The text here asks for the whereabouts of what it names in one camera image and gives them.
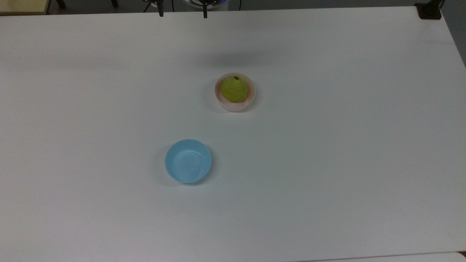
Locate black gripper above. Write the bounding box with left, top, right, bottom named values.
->
left=143, top=0, right=219, bottom=19

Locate green pear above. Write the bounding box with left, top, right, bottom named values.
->
left=221, top=75, right=249, bottom=103

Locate pink plastic bowl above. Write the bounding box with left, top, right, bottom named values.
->
left=214, top=73, right=256, bottom=112

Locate light blue plastic bowl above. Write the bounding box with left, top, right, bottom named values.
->
left=165, top=139, right=212, bottom=184

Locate wooden side table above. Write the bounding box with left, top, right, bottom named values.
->
left=0, top=0, right=51, bottom=16

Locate black table clamp mount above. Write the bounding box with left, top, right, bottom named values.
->
left=414, top=0, right=443, bottom=20

